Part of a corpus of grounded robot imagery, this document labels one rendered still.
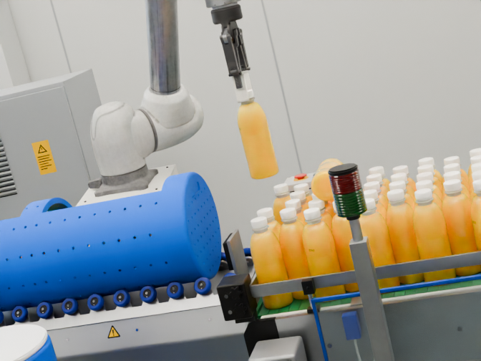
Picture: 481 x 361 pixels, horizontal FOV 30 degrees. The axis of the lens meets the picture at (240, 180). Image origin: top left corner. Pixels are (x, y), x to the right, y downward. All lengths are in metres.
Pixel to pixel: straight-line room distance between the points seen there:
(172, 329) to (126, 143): 0.79
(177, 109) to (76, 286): 0.82
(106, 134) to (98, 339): 0.76
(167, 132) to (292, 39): 2.16
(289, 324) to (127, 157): 1.00
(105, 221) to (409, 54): 3.04
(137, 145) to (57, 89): 1.08
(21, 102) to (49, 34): 1.31
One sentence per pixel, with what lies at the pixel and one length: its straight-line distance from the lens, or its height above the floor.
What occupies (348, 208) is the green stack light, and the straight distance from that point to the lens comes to 1.85.
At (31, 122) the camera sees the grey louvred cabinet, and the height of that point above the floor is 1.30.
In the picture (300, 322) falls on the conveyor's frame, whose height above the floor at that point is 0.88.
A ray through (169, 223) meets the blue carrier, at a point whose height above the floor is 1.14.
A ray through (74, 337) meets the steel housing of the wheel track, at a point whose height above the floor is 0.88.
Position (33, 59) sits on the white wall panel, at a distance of 5.29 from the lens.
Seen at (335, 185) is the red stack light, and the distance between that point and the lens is 1.85.
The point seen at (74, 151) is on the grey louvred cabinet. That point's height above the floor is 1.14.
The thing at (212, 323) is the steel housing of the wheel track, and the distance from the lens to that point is 2.29.
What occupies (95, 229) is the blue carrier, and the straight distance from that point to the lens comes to 2.31.
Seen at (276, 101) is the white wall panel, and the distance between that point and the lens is 5.07.
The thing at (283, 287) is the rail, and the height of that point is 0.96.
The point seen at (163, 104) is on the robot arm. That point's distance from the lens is 2.94.
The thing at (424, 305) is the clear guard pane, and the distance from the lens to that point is 2.04.
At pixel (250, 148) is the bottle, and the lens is 2.24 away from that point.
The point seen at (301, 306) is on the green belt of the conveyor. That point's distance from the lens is 2.18.
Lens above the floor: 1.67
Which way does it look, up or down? 12 degrees down
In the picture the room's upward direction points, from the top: 14 degrees counter-clockwise
